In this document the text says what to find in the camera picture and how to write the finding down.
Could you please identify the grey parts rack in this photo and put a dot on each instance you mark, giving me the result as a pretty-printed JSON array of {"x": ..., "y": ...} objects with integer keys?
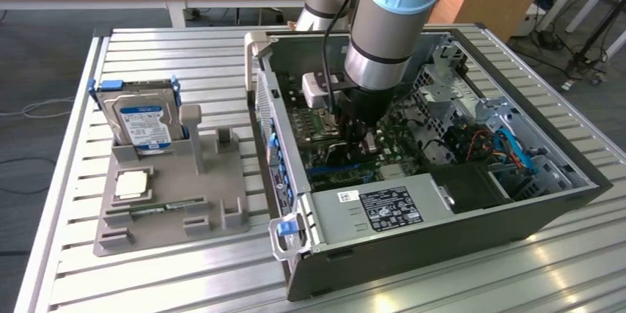
[{"x": 176, "y": 177}]

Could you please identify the blue expansion slot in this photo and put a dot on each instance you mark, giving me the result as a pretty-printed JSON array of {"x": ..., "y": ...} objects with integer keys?
[{"x": 323, "y": 172}]

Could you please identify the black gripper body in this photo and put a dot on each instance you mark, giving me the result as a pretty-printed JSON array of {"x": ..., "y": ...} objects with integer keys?
[{"x": 365, "y": 106}]

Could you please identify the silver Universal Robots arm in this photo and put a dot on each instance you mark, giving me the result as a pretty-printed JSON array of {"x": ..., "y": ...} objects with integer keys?
[{"x": 386, "y": 27}]

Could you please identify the metal CPU socket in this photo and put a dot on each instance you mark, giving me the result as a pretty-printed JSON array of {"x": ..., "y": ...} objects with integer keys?
[{"x": 325, "y": 122}]

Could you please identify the blue case latch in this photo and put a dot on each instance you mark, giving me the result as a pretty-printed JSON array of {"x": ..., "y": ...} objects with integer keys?
[{"x": 286, "y": 228}]

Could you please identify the blue card retention clips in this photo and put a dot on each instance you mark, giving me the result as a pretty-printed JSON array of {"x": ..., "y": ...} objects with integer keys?
[{"x": 281, "y": 166}]

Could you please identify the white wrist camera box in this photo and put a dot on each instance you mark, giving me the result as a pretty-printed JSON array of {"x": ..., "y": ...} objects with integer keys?
[{"x": 313, "y": 89}]

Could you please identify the silver CPU chip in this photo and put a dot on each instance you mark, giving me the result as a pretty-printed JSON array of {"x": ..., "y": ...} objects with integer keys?
[{"x": 132, "y": 184}]

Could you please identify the black wheeled stand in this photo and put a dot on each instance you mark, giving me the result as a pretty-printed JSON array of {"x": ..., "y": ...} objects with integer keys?
[{"x": 582, "y": 60}]

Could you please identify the black open PC case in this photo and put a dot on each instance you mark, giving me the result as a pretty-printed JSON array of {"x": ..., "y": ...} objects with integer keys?
[{"x": 439, "y": 250}]

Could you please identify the green RAM stick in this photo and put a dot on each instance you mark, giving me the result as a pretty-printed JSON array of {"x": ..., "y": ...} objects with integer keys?
[{"x": 171, "y": 206}]

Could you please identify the hard disk with blue carrier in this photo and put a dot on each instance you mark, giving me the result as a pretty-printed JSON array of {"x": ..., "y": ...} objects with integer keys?
[{"x": 142, "y": 122}]

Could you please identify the black graphics card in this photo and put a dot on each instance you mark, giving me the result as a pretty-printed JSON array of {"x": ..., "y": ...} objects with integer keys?
[{"x": 342, "y": 153}]

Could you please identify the silver chipset heatsink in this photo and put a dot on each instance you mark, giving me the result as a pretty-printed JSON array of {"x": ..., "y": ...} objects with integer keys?
[{"x": 391, "y": 173}]

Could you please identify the green motherboard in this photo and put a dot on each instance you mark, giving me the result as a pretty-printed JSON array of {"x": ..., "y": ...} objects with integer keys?
[{"x": 299, "y": 144}]

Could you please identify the white floor box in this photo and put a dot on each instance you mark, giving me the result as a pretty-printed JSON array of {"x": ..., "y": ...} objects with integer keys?
[{"x": 533, "y": 21}]

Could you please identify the grey power supply unit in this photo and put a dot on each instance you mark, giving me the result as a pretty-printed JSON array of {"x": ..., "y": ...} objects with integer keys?
[{"x": 338, "y": 217}]

